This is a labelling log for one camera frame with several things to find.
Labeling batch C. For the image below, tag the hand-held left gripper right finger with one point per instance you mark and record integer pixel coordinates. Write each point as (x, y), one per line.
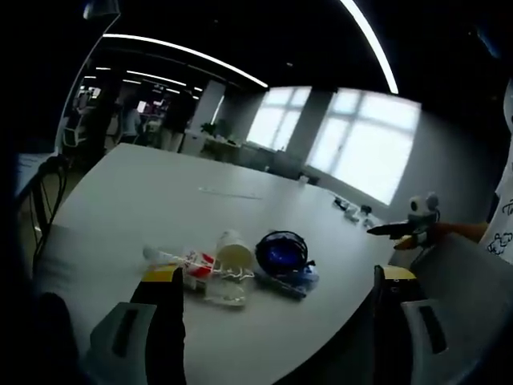
(417, 337)

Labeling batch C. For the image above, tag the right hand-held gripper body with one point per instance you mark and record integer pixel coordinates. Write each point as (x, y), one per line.
(425, 212)

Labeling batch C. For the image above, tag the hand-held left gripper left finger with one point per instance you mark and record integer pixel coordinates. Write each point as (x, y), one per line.
(120, 341)

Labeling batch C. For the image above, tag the white straw wrapper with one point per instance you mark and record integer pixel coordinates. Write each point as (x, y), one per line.
(162, 254)

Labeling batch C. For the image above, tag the blue packet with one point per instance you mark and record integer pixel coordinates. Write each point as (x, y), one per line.
(306, 278)

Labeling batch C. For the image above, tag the clear square plastic container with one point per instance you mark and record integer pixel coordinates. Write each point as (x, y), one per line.
(226, 288)

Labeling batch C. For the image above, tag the black marker pen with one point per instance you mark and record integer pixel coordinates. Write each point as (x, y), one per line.
(282, 286)

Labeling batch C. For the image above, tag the white paper cup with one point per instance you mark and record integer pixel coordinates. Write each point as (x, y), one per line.
(236, 250)

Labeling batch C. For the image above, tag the small items cluster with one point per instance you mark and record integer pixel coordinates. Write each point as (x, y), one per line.
(354, 210)

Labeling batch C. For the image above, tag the person's white printed shirt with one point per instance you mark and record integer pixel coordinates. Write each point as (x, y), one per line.
(503, 192)

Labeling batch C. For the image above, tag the large window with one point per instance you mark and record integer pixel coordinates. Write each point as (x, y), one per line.
(368, 148)

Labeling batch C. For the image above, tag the white table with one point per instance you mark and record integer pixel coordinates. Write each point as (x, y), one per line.
(168, 188)

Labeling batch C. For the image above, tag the small window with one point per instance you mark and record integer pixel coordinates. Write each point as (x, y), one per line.
(276, 116)

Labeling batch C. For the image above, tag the black metal chair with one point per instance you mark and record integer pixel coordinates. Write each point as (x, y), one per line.
(50, 188)

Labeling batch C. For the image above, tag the long curved ceiling light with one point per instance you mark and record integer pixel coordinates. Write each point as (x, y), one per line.
(372, 40)

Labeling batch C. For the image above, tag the green potted plant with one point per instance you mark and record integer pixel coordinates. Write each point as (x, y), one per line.
(214, 128)

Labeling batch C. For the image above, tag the white office chair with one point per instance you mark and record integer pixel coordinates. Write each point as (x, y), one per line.
(74, 134)

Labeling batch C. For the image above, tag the straight ceiling light strip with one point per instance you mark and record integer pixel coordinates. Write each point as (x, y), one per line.
(184, 58)

